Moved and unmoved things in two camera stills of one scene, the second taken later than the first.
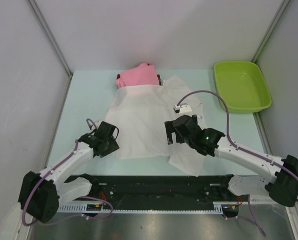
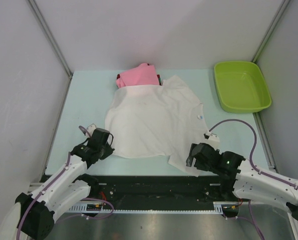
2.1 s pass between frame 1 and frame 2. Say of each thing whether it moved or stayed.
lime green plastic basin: stayed
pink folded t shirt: stayed
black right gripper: moved
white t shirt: stayed
